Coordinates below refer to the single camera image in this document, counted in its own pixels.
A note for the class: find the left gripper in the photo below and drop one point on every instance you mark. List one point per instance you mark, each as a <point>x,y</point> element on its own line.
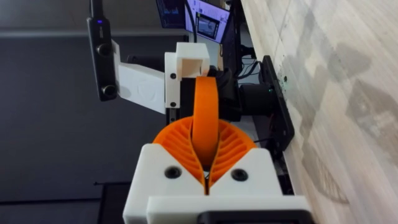
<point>230,99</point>

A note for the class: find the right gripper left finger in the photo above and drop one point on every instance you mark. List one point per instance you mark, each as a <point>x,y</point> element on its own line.
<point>155,174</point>

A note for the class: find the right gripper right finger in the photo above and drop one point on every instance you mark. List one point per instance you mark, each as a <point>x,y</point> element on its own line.
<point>252,174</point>

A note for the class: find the lit computer monitor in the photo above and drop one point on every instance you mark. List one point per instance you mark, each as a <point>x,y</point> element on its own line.
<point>206,20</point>

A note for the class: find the dark computer monitor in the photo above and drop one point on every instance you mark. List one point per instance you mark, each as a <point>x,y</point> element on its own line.
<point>170,13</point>

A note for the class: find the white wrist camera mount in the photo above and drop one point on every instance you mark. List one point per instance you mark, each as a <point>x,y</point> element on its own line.
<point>141,85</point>

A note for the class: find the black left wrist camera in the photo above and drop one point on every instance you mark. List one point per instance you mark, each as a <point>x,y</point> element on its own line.
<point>102,59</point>

